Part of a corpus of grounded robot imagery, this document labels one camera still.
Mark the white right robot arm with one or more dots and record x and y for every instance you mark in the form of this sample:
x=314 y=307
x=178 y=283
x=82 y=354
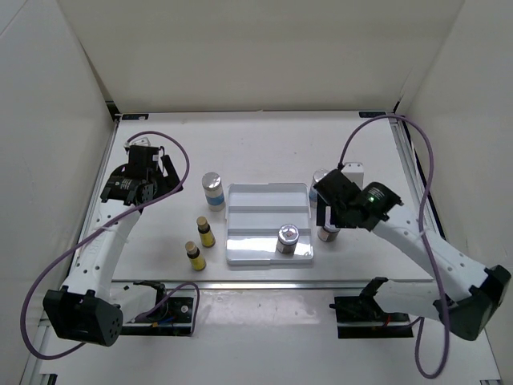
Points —
x=464 y=293

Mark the yellow-label small bottle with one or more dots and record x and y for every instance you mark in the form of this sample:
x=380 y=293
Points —
x=207 y=237
x=195 y=257

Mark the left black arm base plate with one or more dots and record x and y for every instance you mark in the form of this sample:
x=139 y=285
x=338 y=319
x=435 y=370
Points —
x=175 y=318

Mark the aluminium table frame rail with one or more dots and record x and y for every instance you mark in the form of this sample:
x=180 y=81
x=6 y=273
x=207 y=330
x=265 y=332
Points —
x=265 y=285

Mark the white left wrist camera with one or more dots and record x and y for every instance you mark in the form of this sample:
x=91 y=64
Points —
x=142 y=142

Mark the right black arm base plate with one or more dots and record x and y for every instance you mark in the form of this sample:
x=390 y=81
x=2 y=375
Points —
x=357 y=321

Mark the blue-label salt shaker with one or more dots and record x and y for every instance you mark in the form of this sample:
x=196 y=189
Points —
x=317 y=176
x=213 y=191

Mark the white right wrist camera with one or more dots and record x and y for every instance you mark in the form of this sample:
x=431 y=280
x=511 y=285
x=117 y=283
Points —
x=354 y=171

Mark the right blue-label salt shaker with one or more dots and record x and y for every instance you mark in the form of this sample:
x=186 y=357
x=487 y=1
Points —
x=317 y=176

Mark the left blue-label salt shaker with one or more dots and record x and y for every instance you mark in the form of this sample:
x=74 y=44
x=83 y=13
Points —
x=213 y=191

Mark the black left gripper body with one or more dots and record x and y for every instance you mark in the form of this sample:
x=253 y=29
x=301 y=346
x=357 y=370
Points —
x=155 y=175

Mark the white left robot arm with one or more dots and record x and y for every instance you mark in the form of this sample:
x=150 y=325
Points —
x=84 y=309

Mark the red-logo-lid spice jar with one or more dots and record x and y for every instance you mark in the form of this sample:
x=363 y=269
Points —
x=287 y=239

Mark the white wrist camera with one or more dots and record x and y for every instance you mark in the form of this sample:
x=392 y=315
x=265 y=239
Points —
x=142 y=142
x=354 y=171

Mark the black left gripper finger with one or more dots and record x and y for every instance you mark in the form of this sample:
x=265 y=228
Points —
x=166 y=178
x=117 y=174

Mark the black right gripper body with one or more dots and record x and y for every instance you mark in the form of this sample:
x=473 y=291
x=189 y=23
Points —
x=339 y=219

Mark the silver-lid spice jar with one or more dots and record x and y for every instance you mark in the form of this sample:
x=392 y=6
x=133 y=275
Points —
x=327 y=233

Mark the white divided plastic tray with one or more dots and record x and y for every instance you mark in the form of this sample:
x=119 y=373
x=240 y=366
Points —
x=254 y=214

